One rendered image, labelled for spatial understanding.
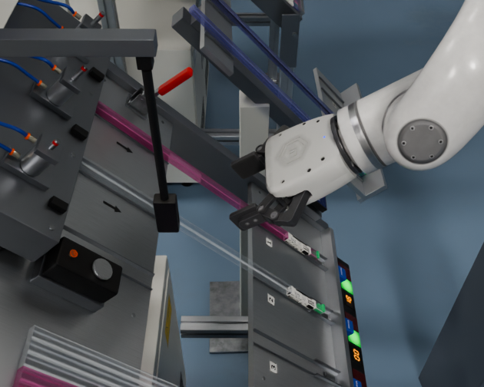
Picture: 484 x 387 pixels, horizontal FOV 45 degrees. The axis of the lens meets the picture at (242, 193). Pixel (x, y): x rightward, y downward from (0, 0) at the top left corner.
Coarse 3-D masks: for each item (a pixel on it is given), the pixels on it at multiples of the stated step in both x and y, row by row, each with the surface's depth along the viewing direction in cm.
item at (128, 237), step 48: (96, 144) 77; (96, 192) 73; (144, 192) 79; (96, 240) 69; (144, 240) 75; (0, 288) 57; (144, 288) 71; (0, 336) 54; (96, 336) 62; (144, 336) 67; (0, 384) 52
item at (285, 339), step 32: (256, 192) 101; (256, 256) 92; (288, 256) 99; (320, 256) 106; (256, 288) 88; (320, 288) 101; (256, 320) 84; (288, 320) 90; (320, 320) 96; (256, 352) 80; (288, 352) 86; (320, 352) 92; (256, 384) 77; (288, 384) 82; (320, 384) 88
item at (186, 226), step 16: (96, 176) 73; (112, 176) 74; (128, 192) 75; (144, 208) 78; (192, 224) 82; (208, 240) 83; (224, 256) 85; (240, 256) 87; (256, 272) 88; (288, 288) 92; (320, 304) 97
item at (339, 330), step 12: (324, 240) 110; (324, 252) 108; (324, 264) 106; (336, 264) 105; (336, 276) 103; (336, 288) 101; (336, 300) 100; (336, 312) 99; (336, 324) 97; (336, 336) 96; (336, 348) 95; (348, 348) 94; (336, 360) 93; (348, 360) 92; (348, 372) 91; (348, 384) 89
